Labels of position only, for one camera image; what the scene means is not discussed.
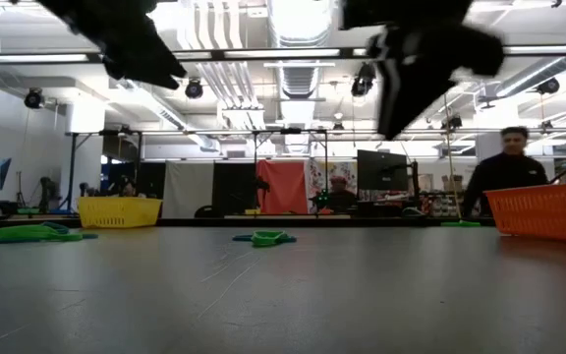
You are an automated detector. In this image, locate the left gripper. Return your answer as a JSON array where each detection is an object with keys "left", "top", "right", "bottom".
[{"left": 36, "top": 0, "right": 189, "bottom": 90}]

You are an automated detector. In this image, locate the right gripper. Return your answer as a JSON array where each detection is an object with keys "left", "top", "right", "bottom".
[{"left": 341, "top": 0, "right": 505, "bottom": 142}]

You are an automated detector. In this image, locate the long teal rubber band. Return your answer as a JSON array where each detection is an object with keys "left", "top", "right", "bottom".
[{"left": 41, "top": 221, "right": 99, "bottom": 242}]

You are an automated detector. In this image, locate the black ceiling spotlight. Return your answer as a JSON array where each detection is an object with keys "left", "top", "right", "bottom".
[
  {"left": 442, "top": 113, "right": 464, "bottom": 132},
  {"left": 23, "top": 87, "right": 47, "bottom": 110},
  {"left": 350, "top": 60, "right": 378, "bottom": 98},
  {"left": 536, "top": 77, "right": 561, "bottom": 96},
  {"left": 185, "top": 78, "right": 205, "bottom": 101}
]

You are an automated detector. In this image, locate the black monitor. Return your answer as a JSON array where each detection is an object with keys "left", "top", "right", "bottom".
[{"left": 356, "top": 148, "right": 411, "bottom": 193}]

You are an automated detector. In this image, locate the white cabinet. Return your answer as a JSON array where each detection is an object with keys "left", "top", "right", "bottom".
[{"left": 475, "top": 132, "right": 524, "bottom": 163}]

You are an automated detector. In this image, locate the cardboard box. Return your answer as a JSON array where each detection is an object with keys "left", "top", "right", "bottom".
[{"left": 441, "top": 174, "right": 465, "bottom": 194}]

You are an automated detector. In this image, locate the person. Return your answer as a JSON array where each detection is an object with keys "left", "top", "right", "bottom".
[
  {"left": 118, "top": 177, "right": 142, "bottom": 199},
  {"left": 328, "top": 175, "right": 359, "bottom": 213},
  {"left": 461, "top": 125, "right": 550, "bottom": 218}
]

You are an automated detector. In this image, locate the floral cloth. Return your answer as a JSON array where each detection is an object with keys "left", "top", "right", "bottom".
[{"left": 304, "top": 157, "right": 359, "bottom": 203}]

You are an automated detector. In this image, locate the white panel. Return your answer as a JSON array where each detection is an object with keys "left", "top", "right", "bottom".
[{"left": 161, "top": 161, "right": 215, "bottom": 219}]

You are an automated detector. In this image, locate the black distant stand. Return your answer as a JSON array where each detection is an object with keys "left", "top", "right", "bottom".
[{"left": 64, "top": 128, "right": 329, "bottom": 218}]

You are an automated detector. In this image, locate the black panel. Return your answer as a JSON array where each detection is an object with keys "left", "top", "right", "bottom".
[{"left": 211, "top": 161, "right": 258, "bottom": 218}]

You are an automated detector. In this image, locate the yellow plastic basket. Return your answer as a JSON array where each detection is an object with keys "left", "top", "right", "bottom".
[{"left": 77, "top": 196, "right": 164, "bottom": 230}]

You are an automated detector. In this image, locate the red cloth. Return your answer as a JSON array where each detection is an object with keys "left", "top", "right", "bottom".
[{"left": 255, "top": 158, "right": 310, "bottom": 215}]

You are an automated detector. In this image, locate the black rounded object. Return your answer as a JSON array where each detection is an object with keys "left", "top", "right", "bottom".
[{"left": 193, "top": 205, "right": 225, "bottom": 219}]

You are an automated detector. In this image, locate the orange plastic basket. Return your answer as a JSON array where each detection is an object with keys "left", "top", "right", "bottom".
[{"left": 482, "top": 180, "right": 566, "bottom": 246}]

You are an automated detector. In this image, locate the black aluminium rig frame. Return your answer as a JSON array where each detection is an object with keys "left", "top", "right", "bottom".
[{"left": 0, "top": 44, "right": 566, "bottom": 230}]

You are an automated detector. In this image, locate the silver ventilation duct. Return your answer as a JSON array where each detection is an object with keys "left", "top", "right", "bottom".
[{"left": 266, "top": 0, "right": 337, "bottom": 159}]

